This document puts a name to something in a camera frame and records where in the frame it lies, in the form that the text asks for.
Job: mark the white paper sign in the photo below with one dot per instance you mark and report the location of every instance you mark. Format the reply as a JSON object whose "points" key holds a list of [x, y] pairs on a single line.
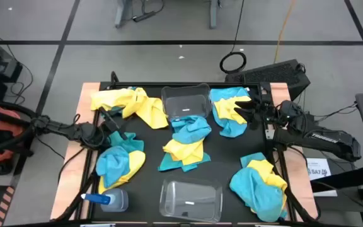
{"points": [[318, 171]]}

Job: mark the clear plastic basket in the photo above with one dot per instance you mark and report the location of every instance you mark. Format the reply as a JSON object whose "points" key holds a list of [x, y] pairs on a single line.
{"points": [[191, 198], [186, 102]]}

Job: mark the teal microfiber towel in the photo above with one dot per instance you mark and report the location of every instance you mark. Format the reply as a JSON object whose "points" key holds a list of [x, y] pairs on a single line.
{"points": [[169, 164], [114, 110], [131, 143]]}

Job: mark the grey desk leg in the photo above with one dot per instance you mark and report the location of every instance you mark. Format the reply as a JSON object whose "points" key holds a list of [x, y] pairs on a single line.
{"points": [[213, 12], [120, 12]]}

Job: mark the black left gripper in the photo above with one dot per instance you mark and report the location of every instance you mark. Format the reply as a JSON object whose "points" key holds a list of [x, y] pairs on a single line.
{"points": [[94, 137]]}

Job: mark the yellow microfiber towel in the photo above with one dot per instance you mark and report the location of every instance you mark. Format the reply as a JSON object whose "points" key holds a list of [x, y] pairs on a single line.
{"points": [[263, 168], [184, 151], [150, 110], [135, 162], [106, 97], [227, 108]]}

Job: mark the light blue microfiber towel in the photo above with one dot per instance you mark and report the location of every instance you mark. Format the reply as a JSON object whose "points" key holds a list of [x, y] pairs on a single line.
{"points": [[113, 164], [249, 157], [254, 192], [191, 129], [228, 129]]}

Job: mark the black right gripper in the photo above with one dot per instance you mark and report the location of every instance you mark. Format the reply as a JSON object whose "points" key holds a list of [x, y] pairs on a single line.
{"points": [[265, 113]]}

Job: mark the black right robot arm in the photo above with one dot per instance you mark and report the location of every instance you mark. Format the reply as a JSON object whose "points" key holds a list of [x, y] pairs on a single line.
{"points": [[320, 138]]}

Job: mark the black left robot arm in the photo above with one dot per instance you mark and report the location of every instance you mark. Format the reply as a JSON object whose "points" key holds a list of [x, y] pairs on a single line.
{"points": [[58, 127]]}

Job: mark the spray bottle with blue nozzle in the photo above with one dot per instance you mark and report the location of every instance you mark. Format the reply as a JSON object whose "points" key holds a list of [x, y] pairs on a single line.
{"points": [[117, 200]]}

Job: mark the black floor beam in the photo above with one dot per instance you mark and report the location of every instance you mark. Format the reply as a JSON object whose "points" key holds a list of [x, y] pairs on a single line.
{"points": [[351, 178]]}

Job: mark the black power strip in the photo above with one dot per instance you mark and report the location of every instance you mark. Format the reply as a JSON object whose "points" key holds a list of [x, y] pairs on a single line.
{"points": [[143, 16]]}

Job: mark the black computer tower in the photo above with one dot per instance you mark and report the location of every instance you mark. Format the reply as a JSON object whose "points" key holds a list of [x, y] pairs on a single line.
{"points": [[269, 74]]}

